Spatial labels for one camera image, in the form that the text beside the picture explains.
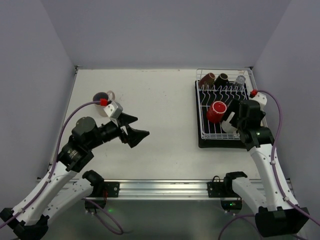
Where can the aluminium rail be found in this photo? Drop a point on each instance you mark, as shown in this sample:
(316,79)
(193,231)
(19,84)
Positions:
(163,190)

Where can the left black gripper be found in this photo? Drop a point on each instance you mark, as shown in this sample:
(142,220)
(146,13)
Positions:
(124,132)

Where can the white mug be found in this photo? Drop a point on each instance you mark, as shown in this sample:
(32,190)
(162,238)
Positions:
(227,126)

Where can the white wire dish rack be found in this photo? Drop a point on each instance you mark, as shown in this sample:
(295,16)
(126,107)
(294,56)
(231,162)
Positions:
(232,74)

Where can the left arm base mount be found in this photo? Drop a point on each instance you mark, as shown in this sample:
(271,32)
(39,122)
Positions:
(101,193)

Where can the black drip tray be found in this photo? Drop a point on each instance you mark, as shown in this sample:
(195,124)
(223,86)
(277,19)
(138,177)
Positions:
(212,135)

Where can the clear glass at rack back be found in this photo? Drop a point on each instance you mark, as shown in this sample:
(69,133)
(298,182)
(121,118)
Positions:
(239,83)

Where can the black cup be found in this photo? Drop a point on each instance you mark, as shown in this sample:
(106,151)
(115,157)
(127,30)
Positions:
(221,81)

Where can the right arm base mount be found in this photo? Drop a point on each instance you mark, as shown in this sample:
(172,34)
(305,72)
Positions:
(230,201)

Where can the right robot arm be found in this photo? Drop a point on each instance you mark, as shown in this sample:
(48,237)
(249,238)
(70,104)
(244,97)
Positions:
(276,211)

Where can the red mug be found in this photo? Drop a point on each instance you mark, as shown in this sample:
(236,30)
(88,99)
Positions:
(216,112)

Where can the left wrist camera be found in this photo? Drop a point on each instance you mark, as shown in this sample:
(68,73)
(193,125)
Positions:
(113,110)

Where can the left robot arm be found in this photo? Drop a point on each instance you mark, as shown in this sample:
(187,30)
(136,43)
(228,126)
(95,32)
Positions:
(30,219)

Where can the pink beige mug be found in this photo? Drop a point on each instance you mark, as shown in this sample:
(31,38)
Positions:
(101,97)

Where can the dark brown cup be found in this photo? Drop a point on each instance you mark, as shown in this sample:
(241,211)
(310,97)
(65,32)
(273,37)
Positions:
(207,81)

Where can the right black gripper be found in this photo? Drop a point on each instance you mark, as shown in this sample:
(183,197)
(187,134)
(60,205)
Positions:
(235,110)

